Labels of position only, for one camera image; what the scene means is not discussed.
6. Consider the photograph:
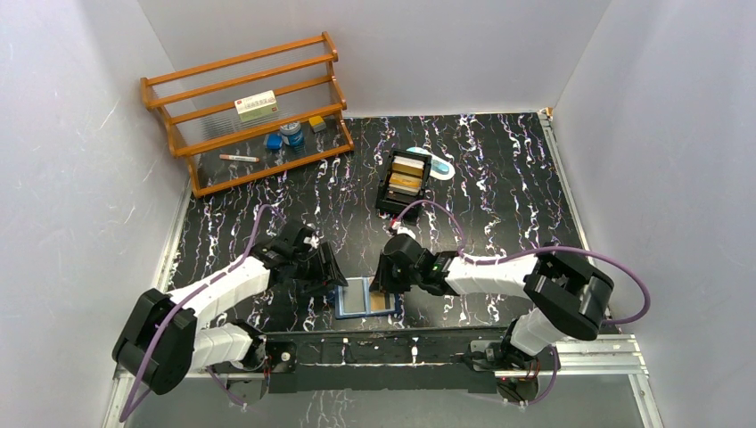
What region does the gold card in box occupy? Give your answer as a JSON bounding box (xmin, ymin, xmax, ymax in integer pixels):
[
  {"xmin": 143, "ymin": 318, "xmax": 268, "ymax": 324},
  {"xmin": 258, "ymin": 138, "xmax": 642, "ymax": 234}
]
[{"xmin": 388, "ymin": 165, "xmax": 423, "ymax": 194}]

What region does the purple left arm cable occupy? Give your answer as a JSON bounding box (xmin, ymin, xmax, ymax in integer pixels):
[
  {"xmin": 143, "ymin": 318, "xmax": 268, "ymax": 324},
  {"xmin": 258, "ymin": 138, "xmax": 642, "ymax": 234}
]
[{"xmin": 118, "ymin": 203, "xmax": 288, "ymax": 424}]

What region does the teal oval blister pack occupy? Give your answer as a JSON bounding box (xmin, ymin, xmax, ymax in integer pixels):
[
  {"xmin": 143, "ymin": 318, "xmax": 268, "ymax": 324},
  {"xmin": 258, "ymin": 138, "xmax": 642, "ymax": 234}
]
[{"xmin": 407, "ymin": 147, "xmax": 456, "ymax": 181}]

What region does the blue round tin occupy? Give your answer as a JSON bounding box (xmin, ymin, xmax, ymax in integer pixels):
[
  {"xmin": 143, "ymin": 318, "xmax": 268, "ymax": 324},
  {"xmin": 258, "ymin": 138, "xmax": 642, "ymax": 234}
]
[{"xmin": 279, "ymin": 121, "xmax": 304, "ymax": 147}]

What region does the orange wooden shelf rack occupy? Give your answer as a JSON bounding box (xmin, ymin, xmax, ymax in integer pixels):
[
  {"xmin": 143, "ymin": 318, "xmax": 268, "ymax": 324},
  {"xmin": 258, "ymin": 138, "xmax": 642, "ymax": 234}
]
[{"xmin": 139, "ymin": 32, "xmax": 355, "ymax": 198}]

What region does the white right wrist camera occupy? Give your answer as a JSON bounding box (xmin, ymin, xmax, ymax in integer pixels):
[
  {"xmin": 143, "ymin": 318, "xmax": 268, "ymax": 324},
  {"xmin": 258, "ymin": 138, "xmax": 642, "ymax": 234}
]
[{"xmin": 389, "ymin": 219, "xmax": 416, "ymax": 239}]

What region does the gold credit card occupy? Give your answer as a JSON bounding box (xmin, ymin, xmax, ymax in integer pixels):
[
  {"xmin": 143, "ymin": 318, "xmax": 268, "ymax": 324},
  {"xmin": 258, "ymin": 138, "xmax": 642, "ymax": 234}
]
[{"xmin": 369, "ymin": 292, "xmax": 396, "ymax": 314}]

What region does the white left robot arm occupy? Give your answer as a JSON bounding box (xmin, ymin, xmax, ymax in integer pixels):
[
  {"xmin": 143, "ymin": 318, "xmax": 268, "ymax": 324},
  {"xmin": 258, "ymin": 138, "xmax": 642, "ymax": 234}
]
[{"xmin": 111, "ymin": 221, "xmax": 347, "ymax": 395}]

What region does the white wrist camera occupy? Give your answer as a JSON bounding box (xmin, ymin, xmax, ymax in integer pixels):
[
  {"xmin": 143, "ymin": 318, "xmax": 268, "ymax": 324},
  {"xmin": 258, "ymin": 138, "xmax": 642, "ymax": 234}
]
[
  {"xmin": 389, "ymin": 219, "xmax": 416, "ymax": 239},
  {"xmin": 302, "ymin": 232, "xmax": 320, "ymax": 249}
]

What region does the blue small cap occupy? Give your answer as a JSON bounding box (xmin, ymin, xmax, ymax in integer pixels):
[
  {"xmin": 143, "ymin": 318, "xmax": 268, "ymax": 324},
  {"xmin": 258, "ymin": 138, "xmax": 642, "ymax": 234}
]
[{"xmin": 265, "ymin": 134, "xmax": 284, "ymax": 151}]

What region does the blue leather card holder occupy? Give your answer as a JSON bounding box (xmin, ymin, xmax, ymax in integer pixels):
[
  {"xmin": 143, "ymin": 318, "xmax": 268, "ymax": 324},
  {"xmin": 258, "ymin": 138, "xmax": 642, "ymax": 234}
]
[{"xmin": 334, "ymin": 276, "xmax": 403, "ymax": 319}]

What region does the orange white marker pen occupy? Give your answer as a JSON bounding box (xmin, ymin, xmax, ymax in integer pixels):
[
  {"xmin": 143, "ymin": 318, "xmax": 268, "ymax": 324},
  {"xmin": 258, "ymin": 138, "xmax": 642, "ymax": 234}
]
[{"xmin": 219, "ymin": 153, "xmax": 260, "ymax": 163}]

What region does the yellow grey small block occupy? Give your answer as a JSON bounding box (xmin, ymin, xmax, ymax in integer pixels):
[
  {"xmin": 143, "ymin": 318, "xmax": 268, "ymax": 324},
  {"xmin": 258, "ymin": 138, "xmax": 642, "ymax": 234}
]
[{"xmin": 308, "ymin": 115, "xmax": 327, "ymax": 133}]

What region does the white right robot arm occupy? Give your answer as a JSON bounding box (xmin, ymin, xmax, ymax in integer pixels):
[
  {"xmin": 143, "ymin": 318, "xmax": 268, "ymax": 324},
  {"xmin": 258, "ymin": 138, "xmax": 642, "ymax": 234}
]
[{"xmin": 370, "ymin": 234, "xmax": 614, "ymax": 371}]

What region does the white green small box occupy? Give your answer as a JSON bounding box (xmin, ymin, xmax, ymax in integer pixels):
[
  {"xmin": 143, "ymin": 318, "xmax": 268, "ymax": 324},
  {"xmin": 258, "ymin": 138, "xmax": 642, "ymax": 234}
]
[{"xmin": 234, "ymin": 90, "xmax": 279, "ymax": 122}]

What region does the black card box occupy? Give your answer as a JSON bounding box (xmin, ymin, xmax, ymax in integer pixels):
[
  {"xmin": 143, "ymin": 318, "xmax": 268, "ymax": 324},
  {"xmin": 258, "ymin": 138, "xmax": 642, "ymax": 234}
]
[{"xmin": 375, "ymin": 148, "xmax": 431, "ymax": 217}]

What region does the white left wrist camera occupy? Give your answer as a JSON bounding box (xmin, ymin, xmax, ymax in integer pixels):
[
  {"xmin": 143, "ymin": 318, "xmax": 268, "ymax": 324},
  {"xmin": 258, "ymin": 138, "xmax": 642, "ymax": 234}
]
[{"xmin": 302, "ymin": 232, "xmax": 320, "ymax": 249}]

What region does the white card stack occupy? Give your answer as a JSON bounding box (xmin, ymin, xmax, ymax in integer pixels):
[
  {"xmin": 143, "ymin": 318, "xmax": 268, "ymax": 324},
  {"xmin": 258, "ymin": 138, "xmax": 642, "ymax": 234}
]
[{"xmin": 393, "ymin": 156, "xmax": 425, "ymax": 170}]

